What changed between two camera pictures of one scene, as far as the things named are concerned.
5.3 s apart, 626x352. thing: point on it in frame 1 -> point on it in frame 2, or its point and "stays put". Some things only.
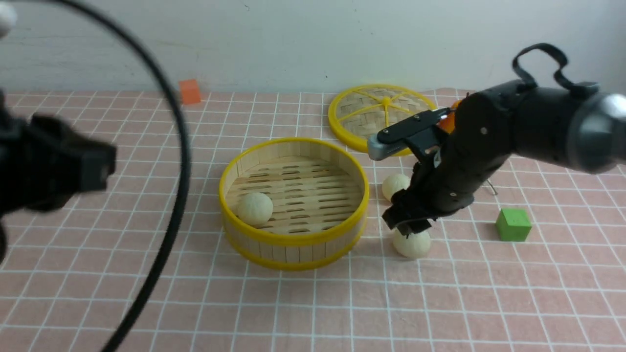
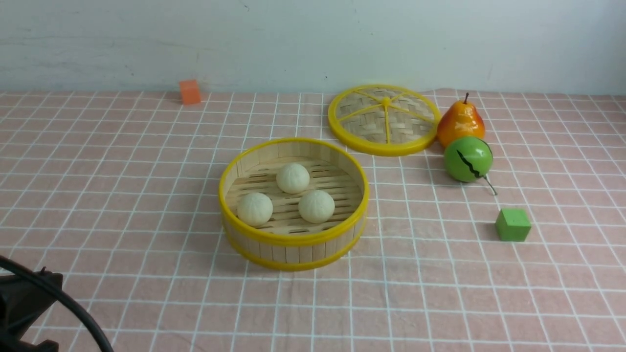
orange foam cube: [189, 91] stays put
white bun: [416, 245] -> [316, 207]
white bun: [393, 183] -> [292, 178]
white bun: [254, 209] stays put
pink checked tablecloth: [536, 262] stays put
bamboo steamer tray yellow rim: [319, 194] stays put
